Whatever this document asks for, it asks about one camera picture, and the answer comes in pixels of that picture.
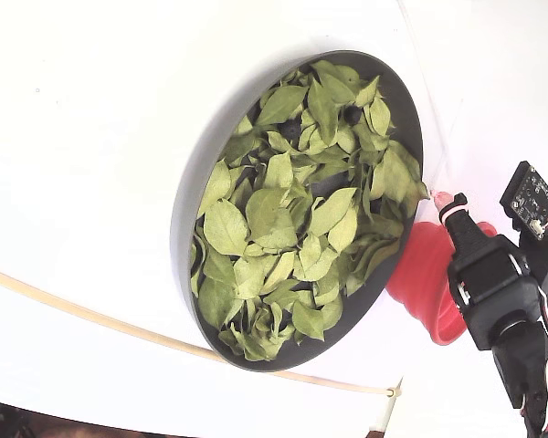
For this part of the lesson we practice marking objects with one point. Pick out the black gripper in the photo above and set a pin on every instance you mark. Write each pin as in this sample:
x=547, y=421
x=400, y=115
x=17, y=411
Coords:
x=483, y=272

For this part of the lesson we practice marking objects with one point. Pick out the dark blueberry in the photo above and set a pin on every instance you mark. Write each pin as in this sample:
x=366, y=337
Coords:
x=292, y=130
x=352, y=114

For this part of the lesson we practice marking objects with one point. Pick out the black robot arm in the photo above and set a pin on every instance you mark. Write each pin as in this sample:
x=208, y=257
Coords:
x=516, y=365

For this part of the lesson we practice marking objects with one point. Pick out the red collapsible silicone cup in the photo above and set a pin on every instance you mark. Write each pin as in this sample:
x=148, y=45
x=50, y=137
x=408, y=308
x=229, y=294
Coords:
x=420, y=274

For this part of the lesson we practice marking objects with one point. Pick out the pile of green leaves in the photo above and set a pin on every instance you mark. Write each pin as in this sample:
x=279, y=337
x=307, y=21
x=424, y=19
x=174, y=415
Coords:
x=265, y=210

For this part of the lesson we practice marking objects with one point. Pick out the dark grey round bowl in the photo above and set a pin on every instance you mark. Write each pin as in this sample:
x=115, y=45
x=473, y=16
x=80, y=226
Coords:
x=180, y=237

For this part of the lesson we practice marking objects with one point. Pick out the long wooden dowel rod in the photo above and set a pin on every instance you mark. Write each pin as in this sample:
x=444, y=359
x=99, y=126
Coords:
x=164, y=342

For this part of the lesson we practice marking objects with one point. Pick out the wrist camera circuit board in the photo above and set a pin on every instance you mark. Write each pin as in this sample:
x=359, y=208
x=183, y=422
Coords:
x=532, y=198

